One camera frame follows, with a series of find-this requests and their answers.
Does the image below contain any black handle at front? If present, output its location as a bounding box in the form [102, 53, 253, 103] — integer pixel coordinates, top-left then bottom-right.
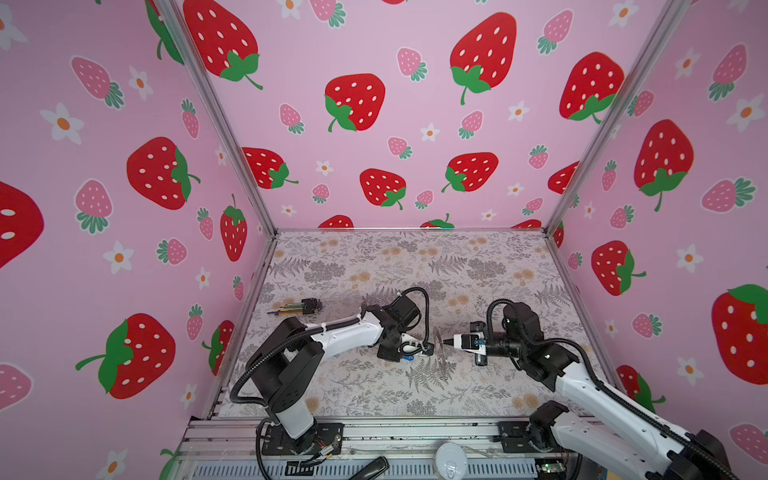
[349, 456, 390, 480]

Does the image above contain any aluminium front rail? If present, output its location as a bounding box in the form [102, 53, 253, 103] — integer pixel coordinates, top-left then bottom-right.
[173, 416, 670, 480]

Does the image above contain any perforated metal ring disc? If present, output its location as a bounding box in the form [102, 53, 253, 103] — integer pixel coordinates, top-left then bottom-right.
[432, 327, 455, 383]

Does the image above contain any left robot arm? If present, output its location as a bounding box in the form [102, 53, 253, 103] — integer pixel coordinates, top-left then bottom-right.
[229, 286, 435, 440]

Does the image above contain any white round knob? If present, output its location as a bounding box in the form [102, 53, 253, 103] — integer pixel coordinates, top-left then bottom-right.
[434, 442, 468, 480]

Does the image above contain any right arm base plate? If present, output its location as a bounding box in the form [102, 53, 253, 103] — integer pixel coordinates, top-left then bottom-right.
[492, 421, 573, 455]

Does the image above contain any black connector with coloured wires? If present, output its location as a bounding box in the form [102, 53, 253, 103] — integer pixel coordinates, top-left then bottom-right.
[268, 298, 323, 316]

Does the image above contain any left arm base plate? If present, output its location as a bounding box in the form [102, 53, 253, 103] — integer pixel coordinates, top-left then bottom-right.
[260, 422, 345, 456]

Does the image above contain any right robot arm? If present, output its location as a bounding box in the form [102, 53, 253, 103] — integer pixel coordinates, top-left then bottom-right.
[451, 299, 736, 479]

